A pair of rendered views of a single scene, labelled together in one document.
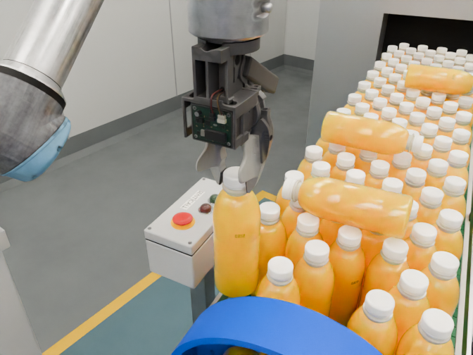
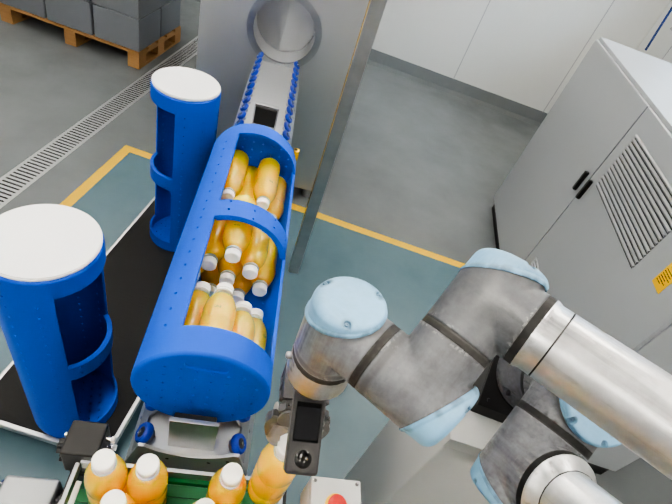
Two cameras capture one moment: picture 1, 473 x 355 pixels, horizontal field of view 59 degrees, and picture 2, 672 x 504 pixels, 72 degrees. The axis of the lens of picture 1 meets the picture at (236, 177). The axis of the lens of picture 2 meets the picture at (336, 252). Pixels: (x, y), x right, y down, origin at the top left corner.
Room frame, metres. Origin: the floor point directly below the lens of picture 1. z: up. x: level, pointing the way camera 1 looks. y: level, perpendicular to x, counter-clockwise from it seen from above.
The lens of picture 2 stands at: (0.74, -0.27, 2.01)
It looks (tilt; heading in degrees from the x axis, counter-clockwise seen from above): 42 degrees down; 138
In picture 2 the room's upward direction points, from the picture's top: 21 degrees clockwise
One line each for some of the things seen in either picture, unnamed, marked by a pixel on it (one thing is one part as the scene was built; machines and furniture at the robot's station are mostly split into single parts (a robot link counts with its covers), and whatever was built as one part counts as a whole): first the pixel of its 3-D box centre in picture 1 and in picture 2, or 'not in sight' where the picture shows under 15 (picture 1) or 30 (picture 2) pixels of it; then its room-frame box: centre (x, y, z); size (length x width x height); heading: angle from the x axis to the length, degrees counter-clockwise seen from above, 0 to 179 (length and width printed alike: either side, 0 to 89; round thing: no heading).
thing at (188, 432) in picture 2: not in sight; (193, 431); (0.32, -0.09, 0.99); 0.10 x 0.02 x 0.12; 63
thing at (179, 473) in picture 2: not in sight; (184, 474); (0.39, -0.13, 0.96); 0.40 x 0.01 x 0.03; 63
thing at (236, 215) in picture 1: (236, 237); (275, 469); (0.50, 0.00, 1.14); 0.07 x 0.07 x 0.19
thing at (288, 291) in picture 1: (276, 315); (225, 494); (0.47, -0.07, 1.00); 0.07 x 0.07 x 0.19
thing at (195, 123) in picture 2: not in sight; (181, 169); (-1.12, 0.27, 0.59); 0.28 x 0.28 x 0.88
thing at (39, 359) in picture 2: not in sight; (63, 337); (-0.28, -0.32, 0.59); 0.28 x 0.28 x 0.88
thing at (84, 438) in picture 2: not in sight; (88, 448); (0.27, -0.29, 0.95); 0.10 x 0.07 x 0.10; 63
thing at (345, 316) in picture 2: not in sight; (339, 329); (0.49, 0.01, 1.56); 0.10 x 0.09 x 0.12; 24
